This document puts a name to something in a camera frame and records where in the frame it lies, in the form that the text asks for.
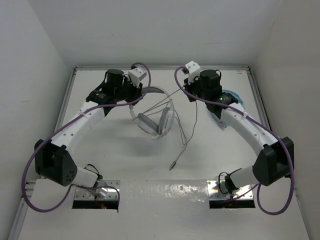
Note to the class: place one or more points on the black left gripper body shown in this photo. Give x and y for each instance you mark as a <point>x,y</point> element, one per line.
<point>127,91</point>

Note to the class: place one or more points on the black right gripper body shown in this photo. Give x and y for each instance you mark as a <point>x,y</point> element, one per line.
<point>195,88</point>

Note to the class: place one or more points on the white grey headphones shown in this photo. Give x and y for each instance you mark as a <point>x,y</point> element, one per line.
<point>160,129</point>

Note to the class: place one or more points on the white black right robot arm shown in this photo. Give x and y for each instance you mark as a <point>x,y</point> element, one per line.
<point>275,157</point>

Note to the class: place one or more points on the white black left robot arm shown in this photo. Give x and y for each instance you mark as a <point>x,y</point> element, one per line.
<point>53,158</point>

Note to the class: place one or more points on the light blue headphones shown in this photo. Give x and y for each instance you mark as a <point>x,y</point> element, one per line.
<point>235,95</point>

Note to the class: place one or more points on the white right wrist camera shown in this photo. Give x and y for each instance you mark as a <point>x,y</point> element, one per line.
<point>193,70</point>

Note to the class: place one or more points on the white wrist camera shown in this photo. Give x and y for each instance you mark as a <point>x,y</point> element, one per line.
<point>193,70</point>
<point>136,75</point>

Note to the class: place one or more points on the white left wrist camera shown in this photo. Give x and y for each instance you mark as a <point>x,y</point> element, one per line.
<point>136,75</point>

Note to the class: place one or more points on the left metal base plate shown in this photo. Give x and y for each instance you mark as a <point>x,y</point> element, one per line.
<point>106,190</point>

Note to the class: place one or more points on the metal base plate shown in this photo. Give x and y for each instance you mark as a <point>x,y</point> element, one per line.
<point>214,193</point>
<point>106,190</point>

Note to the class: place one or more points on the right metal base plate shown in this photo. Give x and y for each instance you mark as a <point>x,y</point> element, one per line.
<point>214,193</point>

